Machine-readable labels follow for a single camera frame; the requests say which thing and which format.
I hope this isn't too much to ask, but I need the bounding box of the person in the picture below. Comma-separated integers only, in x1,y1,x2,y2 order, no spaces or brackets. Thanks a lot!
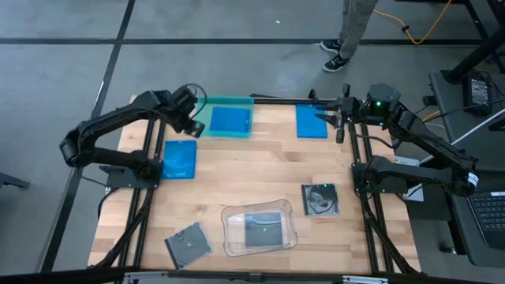
320,0,380,73

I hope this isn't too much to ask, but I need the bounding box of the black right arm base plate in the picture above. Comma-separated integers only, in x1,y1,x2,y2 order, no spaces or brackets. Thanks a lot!
351,162,410,195

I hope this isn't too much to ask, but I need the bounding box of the black aluminium table frame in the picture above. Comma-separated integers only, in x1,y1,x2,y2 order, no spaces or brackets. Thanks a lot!
88,88,421,277

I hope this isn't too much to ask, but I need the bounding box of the black clear jewel case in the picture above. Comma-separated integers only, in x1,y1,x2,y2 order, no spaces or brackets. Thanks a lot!
301,182,341,217
163,220,214,271
243,211,285,249

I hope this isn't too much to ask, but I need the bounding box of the light grey sheet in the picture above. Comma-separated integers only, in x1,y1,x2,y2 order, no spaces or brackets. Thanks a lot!
394,155,425,203

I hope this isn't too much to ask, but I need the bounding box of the black table leg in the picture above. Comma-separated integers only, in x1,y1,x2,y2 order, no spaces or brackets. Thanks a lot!
463,0,490,40

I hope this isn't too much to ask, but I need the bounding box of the black power adapter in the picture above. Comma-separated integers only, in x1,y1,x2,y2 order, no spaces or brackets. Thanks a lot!
462,74,493,116

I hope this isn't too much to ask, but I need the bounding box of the black crossbar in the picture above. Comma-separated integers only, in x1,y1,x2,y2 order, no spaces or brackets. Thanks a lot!
0,267,505,284

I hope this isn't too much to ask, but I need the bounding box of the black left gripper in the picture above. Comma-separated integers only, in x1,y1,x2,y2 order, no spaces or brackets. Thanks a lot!
169,84,207,139

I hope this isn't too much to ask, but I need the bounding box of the black keyboard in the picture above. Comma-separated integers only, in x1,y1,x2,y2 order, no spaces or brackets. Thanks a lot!
466,191,505,250

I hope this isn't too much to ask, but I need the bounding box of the blue plastic case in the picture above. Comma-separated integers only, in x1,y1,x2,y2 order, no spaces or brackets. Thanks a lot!
295,103,329,140
161,140,197,181
208,106,253,134

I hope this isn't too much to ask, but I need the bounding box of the black base cable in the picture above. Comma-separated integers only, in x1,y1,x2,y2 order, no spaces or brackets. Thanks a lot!
97,187,119,221

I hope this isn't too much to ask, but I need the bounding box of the white slanted rod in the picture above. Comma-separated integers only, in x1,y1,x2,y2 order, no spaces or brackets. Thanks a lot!
449,112,505,147

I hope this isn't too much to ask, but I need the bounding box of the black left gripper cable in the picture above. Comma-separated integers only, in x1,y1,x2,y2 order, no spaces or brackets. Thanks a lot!
184,82,208,120

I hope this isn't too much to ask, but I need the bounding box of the black chair foot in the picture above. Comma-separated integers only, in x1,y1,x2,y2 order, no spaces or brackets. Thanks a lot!
0,172,31,190

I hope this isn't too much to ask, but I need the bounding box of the dark grey side desk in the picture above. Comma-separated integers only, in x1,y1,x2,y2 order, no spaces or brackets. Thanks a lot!
441,181,505,269
428,70,505,171

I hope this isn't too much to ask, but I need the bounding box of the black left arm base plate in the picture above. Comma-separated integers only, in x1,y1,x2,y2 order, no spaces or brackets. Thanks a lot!
99,157,163,189

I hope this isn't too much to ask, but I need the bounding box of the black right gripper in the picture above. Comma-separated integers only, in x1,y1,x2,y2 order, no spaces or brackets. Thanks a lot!
315,83,401,144

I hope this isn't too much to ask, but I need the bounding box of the black stand pole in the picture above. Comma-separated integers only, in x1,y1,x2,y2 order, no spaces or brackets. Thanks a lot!
440,25,505,84

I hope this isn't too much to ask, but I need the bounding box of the clear plastic bin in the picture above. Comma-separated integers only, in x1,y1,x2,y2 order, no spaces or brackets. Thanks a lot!
220,197,299,257

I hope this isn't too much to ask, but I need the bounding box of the teal plastic bin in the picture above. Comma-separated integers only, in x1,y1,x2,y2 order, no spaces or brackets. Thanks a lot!
195,95,256,139

